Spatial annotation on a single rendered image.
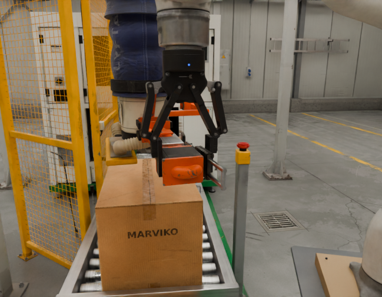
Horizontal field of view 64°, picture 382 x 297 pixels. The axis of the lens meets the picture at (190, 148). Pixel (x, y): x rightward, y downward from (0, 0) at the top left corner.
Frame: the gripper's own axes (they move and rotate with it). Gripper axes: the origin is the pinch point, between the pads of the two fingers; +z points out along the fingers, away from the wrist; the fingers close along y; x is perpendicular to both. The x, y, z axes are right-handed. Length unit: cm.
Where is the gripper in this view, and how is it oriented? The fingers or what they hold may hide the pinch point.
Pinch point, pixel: (184, 160)
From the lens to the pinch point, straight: 59.1
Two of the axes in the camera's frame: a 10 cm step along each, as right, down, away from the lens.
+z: 0.0, 9.7, 2.6
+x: 2.5, 2.5, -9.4
